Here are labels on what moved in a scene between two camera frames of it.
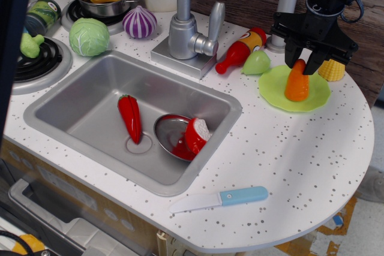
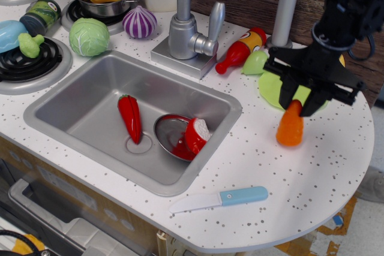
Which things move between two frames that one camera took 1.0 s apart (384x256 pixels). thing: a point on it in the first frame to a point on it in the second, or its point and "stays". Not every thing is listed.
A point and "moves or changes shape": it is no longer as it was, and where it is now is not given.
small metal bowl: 170,132 stays
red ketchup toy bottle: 238,53 stays
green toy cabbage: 89,36 stays
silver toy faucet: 185,50 stays
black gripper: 314,31 to 318,66
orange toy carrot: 297,86 moves or changes shape
